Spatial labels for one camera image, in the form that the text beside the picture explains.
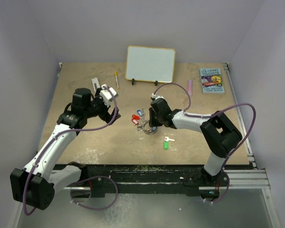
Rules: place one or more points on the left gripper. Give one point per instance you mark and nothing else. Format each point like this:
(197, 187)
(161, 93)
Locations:
(106, 116)

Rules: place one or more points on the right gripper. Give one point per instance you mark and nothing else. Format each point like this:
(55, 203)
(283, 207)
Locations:
(151, 120)

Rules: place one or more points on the keyring with tagged keys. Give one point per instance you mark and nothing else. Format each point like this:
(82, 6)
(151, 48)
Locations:
(142, 123)

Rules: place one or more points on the key with green tag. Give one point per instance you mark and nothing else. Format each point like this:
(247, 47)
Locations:
(166, 142)

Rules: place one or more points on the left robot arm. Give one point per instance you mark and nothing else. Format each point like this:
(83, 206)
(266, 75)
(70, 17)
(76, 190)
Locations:
(35, 184)

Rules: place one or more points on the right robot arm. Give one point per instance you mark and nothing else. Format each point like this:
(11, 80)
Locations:
(221, 135)

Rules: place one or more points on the white eraser block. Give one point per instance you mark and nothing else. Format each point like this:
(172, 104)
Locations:
(95, 83)

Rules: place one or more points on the yellow white marker pen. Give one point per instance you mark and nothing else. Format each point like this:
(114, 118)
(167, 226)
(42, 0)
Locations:
(116, 78)

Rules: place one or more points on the pink highlighter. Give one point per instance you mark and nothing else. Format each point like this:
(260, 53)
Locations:
(190, 87)

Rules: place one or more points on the small whiteboard on stand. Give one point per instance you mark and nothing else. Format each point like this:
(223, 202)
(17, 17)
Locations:
(150, 64)

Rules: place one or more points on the blue paperback book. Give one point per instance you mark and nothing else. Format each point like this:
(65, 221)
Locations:
(211, 80)

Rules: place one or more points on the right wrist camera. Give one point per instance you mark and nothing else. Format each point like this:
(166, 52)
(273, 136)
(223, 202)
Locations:
(154, 97)

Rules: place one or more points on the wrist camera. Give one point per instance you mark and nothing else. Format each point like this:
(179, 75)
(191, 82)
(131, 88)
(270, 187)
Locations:
(108, 93)
(154, 97)

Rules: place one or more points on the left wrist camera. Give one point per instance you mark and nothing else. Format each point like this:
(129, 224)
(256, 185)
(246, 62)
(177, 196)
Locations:
(108, 93)

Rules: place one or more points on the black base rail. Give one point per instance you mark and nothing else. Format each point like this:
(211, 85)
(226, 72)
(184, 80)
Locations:
(190, 180)

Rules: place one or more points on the aluminium frame rail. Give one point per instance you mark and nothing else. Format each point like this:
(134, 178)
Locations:
(245, 179)

